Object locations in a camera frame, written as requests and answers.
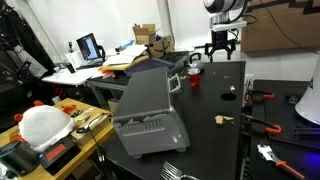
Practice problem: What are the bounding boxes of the printed cardboard box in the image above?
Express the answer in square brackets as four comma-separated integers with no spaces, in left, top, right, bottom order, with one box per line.
[148,34,175,59]

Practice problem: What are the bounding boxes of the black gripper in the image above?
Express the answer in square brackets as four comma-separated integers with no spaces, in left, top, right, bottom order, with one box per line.
[204,30,238,64]

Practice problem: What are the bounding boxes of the silver headed clamp, orange handle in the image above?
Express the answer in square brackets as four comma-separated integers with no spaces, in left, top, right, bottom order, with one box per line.
[256,143,306,180]

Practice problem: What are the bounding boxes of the thin black cable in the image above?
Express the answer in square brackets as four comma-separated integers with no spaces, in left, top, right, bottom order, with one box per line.
[258,0,320,56]

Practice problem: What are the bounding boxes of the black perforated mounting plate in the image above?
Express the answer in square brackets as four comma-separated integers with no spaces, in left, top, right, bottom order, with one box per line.
[248,78,320,180]

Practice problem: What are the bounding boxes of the black scale with orange display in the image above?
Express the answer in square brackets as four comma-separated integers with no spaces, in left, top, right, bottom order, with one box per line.
[35,135,82,170]

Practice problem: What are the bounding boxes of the black metal utensil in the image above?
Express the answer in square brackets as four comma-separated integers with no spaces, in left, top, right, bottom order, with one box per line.
[75,113,111,134]

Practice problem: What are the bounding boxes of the shallow wooden box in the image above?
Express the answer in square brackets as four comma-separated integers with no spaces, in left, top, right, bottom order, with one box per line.
[69,111,112,147]

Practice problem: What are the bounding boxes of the black hanging jacket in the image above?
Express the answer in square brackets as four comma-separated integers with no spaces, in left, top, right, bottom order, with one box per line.
[0,0,57,73]

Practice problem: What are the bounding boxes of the wooden table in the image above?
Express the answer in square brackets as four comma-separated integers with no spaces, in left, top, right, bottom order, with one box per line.
[0,97,116,180]

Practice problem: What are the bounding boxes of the white paper pile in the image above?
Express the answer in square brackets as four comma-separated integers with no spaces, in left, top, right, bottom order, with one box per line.
[102,44,149,66]

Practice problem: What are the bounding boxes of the open plain cardboard box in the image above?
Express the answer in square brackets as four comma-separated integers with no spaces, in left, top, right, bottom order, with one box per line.
[132,23,158,46]

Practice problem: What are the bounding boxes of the yellow foam board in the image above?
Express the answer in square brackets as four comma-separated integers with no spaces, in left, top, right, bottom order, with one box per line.
[99,54,150,72]

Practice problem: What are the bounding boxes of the silver metal fork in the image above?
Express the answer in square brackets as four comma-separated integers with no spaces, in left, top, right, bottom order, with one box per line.
[159,160,201,180]

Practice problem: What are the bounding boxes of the large brown cardboard sheet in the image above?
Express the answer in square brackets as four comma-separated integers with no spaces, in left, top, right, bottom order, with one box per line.
[240,0,320,54]

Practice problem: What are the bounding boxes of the open laptop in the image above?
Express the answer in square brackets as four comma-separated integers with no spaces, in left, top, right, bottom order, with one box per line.
[75,32,105,68]

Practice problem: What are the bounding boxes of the black headphones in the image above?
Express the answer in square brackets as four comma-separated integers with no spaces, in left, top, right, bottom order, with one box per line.
[96,44,107,63]

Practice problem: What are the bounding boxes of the red plastic cup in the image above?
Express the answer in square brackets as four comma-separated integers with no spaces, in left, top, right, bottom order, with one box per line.
[187,68,202,88]

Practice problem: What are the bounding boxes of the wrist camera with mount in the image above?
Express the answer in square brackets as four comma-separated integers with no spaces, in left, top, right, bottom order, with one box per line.
[209,20,248,33]

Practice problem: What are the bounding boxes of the grey kettle with black handle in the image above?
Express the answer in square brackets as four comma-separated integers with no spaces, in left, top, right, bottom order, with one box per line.
[188,52,205,72]

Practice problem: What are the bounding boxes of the black clamp with orange handle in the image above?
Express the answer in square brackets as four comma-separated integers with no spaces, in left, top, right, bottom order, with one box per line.
[245,89,276,104]
[241,113,283,136]

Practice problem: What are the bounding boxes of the grey toaster oven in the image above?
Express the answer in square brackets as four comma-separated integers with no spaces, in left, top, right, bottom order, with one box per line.
[111,66,192,160]

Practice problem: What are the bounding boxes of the white desk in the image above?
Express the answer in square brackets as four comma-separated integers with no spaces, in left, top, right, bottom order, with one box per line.
[41,65,104,87]

